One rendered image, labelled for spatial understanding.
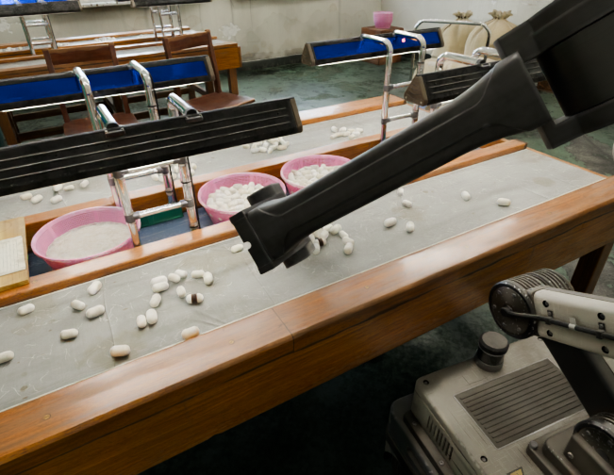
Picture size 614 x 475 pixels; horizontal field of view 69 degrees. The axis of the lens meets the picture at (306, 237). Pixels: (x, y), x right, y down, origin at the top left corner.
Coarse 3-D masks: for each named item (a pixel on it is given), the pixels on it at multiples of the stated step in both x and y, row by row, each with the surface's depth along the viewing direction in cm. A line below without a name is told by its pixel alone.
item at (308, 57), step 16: (416, 32) 173; (432, 32) 176; (304, 48) 155; (320, 48) 155; (336, 48) 157; (352, 48) 160; (368, 48) 163; (384, 48) 166; (400, 48) 169; (416, 48) 173; (432, 48) 177; (320, 64) 155
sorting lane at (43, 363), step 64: (448, 192) 138; (512, 192) 137; (192, 256) 111; (320, 256) 110; (384, 256) 110; (0, 320) 93; (64, 320) 93; (128, 320) 92; (192, 320) 92; (0, 384) 79; (64, 384) 79
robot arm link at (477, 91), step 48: (576, 0) 32; (528, 48) 35; (480, 96) 37; (528, 96) 35; (384, 144) 41; (432, 144) 39; (480, 144) 38; (336, 192) 44; (384, 192) 43; (288, 240) 49
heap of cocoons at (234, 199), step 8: (240, 184) 145; (216, 192) 141; (224, 192) 140; (232, 192) 142; (240, 192) 141; (248, 192) 141; (208, 200) 136; (216, 200) 137; (224, 200) 135; (232, 200) 138; (240, 200) 136; (216, 208) 133; (224, 208) 132; (232, 208) 131; (240, 208) 132
